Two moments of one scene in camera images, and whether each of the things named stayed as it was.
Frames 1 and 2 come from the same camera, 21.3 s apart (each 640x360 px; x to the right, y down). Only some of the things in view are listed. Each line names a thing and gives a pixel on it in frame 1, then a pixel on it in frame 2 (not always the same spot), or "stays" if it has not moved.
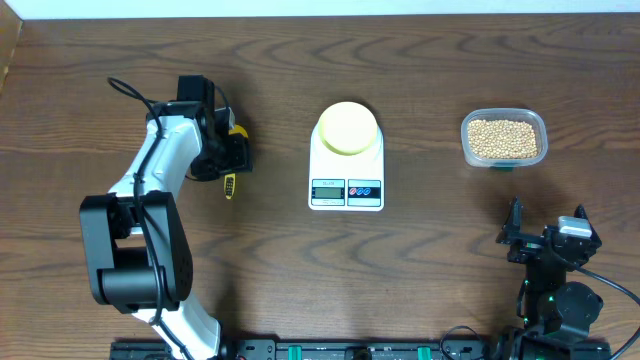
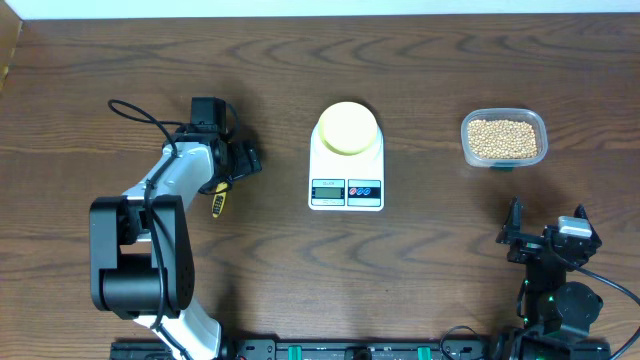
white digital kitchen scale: (351, 183) stays
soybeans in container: (501, 139) stays
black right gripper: (511, 228) stays
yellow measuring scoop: (230, 179) -> (219, 199)
